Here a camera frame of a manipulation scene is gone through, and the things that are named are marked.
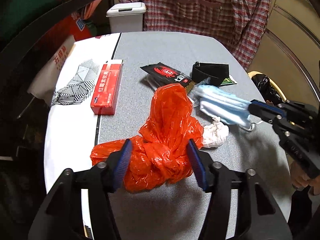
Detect white patterned board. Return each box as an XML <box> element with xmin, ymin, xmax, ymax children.
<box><xmin>29</xmin><ymin>34</ymin><xmax>122</xmax><ymax>239</ymax></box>

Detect black pouch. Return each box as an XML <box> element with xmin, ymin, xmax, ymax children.
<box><xmin>191</xmin><ymin>62</ymin><xmax>229</xmax><ymax>86</ymax></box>

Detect red plastic bag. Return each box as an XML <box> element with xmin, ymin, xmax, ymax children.
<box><xmin>89</xmin><ymin>83</ymin><xmax>205</xmax><ymax>194</ymax></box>

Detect yellow trash bin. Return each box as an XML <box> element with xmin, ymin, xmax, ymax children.
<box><xmin>248</xmin><ymin>71</ymin><xmax>287</xmax><ymax>102</ymax></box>

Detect white tissue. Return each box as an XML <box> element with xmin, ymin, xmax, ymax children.
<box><xmin>202</xmin><ymin>115</ymin><xmax>229</xmax><ymax>148</ymax></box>

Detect black red crab packet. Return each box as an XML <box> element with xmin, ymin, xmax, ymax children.
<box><xmin>140</xmin><ymin>62</ymin><xmax>196</xmax><ymax>93</ymax></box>

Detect green white wrapper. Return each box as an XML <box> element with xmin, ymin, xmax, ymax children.
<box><xmin>220</xmin><ymin>75</ymin><xmax>237</xmax><ymax>86</ymax></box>

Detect red medicine box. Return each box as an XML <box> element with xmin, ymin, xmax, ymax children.
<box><xmin>90</xmin><ymin>60</ymin><xmax>123</xmax><ymax>115</ymax></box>

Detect red bag under shelf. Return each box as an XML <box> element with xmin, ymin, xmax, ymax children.
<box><xmin>41</xmin><ymin>12</ymin><xmax>92</xmax><ymax>48</ymax></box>

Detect person's right hand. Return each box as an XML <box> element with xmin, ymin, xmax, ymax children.
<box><xmin>290</xmin><ymin>161</ymin><xmax>320</xmax><ymax>196</ymax></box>

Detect red plaid shirt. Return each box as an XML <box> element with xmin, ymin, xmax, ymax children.
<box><xmin>119</xmin><ymin>0</ymin><xmax>271</xmax><ymax>69</ymax></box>

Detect white lidded bin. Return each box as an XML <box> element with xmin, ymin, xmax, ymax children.
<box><xmin>106</xmin><ymin>2</ymin><xmax>146</xmax><ymax>33</ymax></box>

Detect black bin liner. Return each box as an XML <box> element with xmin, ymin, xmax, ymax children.
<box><xmin>251</xmin><ymin>74</ymin><xmax>283</xmax><ymax>106</ymax></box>

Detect black shelving rack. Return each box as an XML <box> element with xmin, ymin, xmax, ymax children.
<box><xmin>0</xmin><ymin>0</ymin><xmax>115</xmax><ymax>81</ymax></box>

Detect light blue face mask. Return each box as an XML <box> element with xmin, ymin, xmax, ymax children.
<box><xmin>190</xmin><ymin>84</ymin><xmax>257</xmax><ymax>132</ymax></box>

